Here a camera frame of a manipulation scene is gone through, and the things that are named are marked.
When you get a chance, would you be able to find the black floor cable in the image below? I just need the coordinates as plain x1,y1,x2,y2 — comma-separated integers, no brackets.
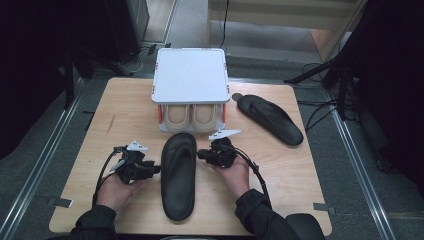
297,98,359,133

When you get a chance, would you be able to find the grey tape piece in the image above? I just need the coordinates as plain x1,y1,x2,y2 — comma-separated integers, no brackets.
46,197,74,208
313,202,337,215

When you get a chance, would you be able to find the dark cabinet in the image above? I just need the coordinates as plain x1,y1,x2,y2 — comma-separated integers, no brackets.
103,0,151,64

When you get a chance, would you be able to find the metal floor rail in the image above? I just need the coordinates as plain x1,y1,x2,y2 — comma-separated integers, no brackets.
326,93,398,240
0,78,84,240

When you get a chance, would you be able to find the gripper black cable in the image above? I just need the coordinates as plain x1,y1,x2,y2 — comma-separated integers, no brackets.
92,146,129,206
229,146,273,209

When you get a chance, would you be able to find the person's left hand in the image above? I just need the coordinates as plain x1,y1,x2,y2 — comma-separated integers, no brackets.
97,173,146,213

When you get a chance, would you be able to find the cream perforated clog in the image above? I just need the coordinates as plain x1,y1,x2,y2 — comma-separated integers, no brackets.
191,104,219,133
165,104,192,132

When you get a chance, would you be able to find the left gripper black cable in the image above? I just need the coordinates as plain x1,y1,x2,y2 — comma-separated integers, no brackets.
92,146,129,206

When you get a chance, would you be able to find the person's right hand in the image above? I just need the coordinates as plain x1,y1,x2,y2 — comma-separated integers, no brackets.
213,155,251,200

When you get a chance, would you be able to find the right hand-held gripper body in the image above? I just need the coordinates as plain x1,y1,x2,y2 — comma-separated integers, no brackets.
208,129,242,169

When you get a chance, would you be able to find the black hanging cable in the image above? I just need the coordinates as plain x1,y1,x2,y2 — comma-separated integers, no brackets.
219,0,231,51

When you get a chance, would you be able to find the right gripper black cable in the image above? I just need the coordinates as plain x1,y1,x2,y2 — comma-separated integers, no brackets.
229,146,273,209

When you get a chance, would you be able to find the black tripod stand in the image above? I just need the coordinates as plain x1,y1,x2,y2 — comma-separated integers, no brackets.
283,33,368,121

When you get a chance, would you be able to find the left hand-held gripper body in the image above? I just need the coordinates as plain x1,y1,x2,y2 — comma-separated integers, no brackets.
114,139,150,185

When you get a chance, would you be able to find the dark curtain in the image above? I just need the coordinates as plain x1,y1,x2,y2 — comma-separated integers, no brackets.
0,0,69,159
351,0,424,194

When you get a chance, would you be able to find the black slipper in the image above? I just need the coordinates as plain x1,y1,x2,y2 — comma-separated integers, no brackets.
160,132,198,222
236,94,305,147

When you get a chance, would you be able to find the white shoe rack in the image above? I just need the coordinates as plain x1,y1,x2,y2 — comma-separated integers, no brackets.
150,47,232,134

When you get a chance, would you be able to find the white floor cable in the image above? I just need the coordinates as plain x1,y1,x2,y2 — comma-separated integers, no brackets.
118,49,149,76

